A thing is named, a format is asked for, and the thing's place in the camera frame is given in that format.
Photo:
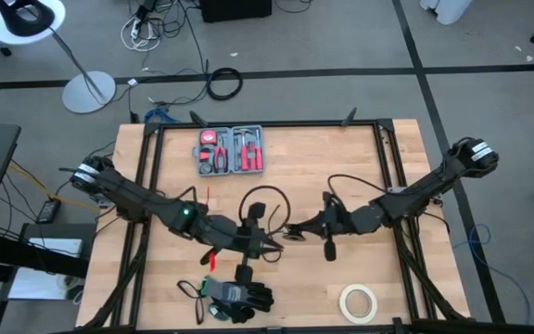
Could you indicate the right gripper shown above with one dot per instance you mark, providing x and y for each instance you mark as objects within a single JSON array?
[{"x": 341, "y": 222}]

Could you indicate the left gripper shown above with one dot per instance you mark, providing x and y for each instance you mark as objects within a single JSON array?
[{"x": 250, "y": 241}]

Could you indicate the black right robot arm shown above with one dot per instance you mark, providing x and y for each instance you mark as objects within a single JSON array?
[{"x": 410, "y": 199}]

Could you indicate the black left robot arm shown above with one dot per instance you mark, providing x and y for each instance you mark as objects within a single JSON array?
[{"x": 146, "y": 204}]

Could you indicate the black fabric bundle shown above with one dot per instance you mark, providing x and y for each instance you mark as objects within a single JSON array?
[{"x": 234, "y": 293}]

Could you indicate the black glove with green cuff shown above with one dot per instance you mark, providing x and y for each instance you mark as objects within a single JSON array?
[{"x": 241, "y": 316}]

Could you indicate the white masking tape roll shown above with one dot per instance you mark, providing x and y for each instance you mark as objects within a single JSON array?
[{"x": 342, "y": 304}]

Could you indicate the small hammer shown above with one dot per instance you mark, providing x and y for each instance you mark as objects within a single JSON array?
[{"x": 245, "y": 158}]

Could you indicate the grey tool kit case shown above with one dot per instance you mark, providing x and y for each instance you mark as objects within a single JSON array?
[{"x": 231, "y": 158}]

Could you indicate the red tape measure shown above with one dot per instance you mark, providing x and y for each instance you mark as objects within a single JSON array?
[{"x": 207, "y": 137}]

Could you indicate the white flat device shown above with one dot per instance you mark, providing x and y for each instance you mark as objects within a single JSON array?
[{"x": 56, "y": 248}]

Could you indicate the black power adapter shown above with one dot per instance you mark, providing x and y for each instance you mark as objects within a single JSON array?
[{"x": 48, "y": 211}]

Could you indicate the black box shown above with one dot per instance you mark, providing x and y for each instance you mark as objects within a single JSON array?
[{"x": 234, "y": 9}]

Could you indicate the floor lamp with round base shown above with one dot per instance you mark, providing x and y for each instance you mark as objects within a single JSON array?
[{"x": 88, "y": 93}]

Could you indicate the white power strip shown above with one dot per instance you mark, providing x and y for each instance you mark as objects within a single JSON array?
[{"x": 133, "y": 33}]

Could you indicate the white plastic object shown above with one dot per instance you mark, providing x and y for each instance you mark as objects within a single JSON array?
[{"x": 448, "y": 9}]

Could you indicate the black aluminium table frame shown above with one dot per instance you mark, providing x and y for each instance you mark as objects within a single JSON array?
[{"x": 295, "y": 124}]

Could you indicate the black angled frame brace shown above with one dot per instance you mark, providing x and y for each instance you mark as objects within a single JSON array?
[
  {"x": 198, "y": 119},
  {"x": 349, "y": 118}
]

